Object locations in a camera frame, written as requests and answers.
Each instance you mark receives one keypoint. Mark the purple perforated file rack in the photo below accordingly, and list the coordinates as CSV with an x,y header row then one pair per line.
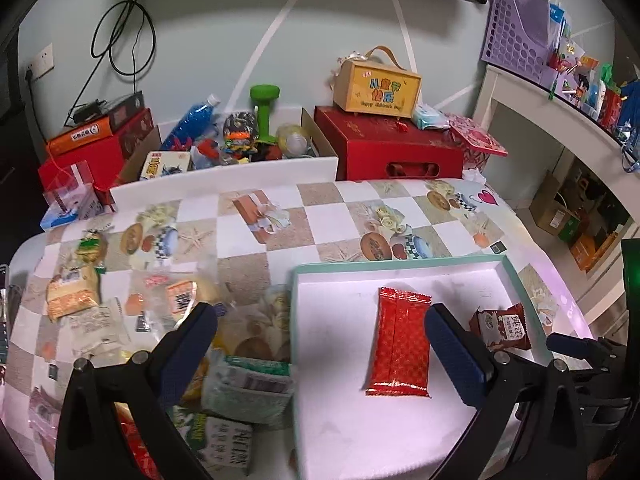
x,y
515,35

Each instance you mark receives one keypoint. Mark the brown snack packet white label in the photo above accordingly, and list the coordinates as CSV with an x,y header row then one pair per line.
x,y
502,327

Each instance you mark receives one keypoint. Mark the white yellow card box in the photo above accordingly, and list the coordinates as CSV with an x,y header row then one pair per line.
x,y
165,166

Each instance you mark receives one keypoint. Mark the red patterned snack packet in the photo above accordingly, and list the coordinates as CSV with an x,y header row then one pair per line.
x,y
397,340

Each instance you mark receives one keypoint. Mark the clear packet with pink print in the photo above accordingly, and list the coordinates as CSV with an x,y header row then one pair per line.
x,y
150,287

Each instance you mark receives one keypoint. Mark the pink snack packet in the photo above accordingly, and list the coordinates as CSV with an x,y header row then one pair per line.
x,y
42,412

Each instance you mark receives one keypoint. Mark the brown cardboard box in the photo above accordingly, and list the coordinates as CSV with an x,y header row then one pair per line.
x,y
552,207

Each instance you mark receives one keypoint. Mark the red patterned gift bag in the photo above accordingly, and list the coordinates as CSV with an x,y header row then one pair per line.
x,y
475,140

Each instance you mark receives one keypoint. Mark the blue wet wipes packet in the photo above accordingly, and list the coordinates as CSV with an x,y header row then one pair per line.
x,y
430,117

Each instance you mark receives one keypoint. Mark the clear plastic ball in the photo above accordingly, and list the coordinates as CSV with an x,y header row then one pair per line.
x,y
290,139

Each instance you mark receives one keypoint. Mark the open cardboard box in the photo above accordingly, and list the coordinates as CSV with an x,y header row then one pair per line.
x,y
320,140

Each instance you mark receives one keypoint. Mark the green dumbbell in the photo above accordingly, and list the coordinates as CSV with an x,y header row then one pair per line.
x,y
265,110

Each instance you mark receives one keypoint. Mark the dark red box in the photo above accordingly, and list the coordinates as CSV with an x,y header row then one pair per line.
x,y
132,127

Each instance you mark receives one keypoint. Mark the pale green snack packet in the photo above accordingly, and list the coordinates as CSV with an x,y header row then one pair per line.
x,y
250,390

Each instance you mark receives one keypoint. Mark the white wall socket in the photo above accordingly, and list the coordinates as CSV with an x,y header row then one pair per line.
x,y
41,62

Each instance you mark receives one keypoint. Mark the white shelf unit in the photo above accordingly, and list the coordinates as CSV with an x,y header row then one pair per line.
x,y
525,95

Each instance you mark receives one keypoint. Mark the colourful stationery clutter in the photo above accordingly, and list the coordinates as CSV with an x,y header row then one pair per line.
x,y
595,85

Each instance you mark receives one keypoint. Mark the orange cardboard box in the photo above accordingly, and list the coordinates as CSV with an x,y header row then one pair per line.
x,y
592,250

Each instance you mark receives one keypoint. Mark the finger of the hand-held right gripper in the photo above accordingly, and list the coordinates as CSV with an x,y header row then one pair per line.
x,y
565,344

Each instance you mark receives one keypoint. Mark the large red gift box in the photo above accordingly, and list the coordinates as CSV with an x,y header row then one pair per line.
x,y
385,150

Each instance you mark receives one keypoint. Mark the small green-topped snack packet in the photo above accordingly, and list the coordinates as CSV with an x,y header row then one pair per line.
x,y
91,249

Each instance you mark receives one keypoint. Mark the clear plastic box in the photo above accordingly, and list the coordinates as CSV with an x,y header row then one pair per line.
x,y
70,185

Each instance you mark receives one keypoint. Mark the white tray with teal rim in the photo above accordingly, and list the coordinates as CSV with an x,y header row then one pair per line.
x,y
340,360

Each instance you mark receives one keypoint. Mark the blue plastic bottle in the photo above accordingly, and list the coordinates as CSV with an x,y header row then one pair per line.
x,y
187,122

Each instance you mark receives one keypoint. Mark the yellow bread packet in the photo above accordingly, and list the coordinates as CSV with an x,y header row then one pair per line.
x,y
202,370

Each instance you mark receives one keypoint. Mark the small dark square sticker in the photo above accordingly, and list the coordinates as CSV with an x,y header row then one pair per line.
x,y
498,247

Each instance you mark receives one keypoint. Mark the blue tissue pack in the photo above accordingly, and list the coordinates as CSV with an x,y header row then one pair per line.
x,y
62,215

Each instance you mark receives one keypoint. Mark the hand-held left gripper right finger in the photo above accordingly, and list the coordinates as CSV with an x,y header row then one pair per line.
x,y
452,357

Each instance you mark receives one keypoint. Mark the green white snack packet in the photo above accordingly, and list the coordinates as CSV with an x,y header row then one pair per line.
x,y
222,440

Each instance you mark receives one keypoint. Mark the orange yellow snack packet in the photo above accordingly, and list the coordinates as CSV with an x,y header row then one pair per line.
x,y
72,292

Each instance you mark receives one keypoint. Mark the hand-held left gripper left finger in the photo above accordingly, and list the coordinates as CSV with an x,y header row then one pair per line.
x,y
186,360

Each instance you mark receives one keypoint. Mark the flat orange box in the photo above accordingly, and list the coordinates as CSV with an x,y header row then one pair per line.
x,y
82,136

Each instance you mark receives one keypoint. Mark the plain red box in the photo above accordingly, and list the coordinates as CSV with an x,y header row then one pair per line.
x,y
100,165

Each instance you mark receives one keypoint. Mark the black power adapter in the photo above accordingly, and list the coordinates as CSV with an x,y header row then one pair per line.
x,y
89,111

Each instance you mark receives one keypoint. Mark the red chips bag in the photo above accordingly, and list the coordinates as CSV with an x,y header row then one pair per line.
x,y
135,440

